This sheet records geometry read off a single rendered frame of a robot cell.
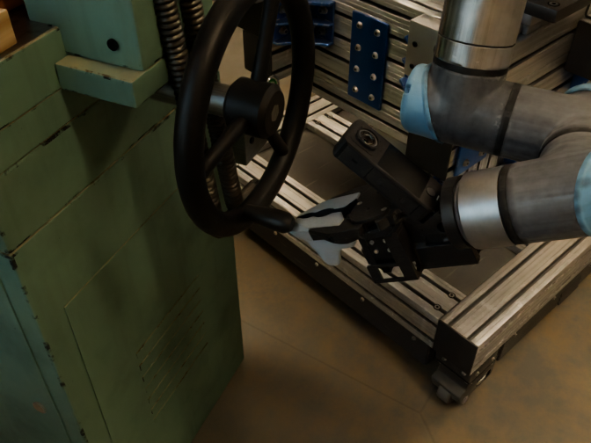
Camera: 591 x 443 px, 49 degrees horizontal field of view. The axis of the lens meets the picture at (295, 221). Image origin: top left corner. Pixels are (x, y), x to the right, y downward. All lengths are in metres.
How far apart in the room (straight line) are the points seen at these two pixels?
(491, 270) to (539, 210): 0.84
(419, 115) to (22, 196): 0.41
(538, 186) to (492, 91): 0.13
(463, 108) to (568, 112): 0.10
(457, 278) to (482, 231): 0.78
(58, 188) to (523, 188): 0.48
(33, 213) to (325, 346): 0.90
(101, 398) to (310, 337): 0.65
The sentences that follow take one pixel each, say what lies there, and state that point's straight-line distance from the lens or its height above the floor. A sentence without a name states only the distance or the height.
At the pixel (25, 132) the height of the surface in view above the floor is 0.82.
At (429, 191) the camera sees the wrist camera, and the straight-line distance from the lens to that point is 0.65.
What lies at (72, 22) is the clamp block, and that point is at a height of 0.91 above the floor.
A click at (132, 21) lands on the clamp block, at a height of 0.92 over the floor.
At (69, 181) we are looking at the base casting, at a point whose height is 0.74.
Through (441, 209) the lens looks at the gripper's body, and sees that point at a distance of 0.62.
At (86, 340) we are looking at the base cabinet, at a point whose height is 0.51.
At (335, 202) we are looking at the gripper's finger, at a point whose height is 0.72.
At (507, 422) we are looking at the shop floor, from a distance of 1.45.
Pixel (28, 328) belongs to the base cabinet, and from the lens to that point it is 0.83.
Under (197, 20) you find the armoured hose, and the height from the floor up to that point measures 0.89.
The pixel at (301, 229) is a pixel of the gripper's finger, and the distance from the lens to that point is 0.71.
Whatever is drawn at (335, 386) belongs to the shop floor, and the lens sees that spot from 1.43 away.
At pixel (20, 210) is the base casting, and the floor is 0.75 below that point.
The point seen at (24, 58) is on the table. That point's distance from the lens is 0.68.
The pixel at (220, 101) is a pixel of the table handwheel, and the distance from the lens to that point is 0.71.
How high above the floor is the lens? 1.18
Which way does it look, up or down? 41 degrees down
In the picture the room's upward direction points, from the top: straight up
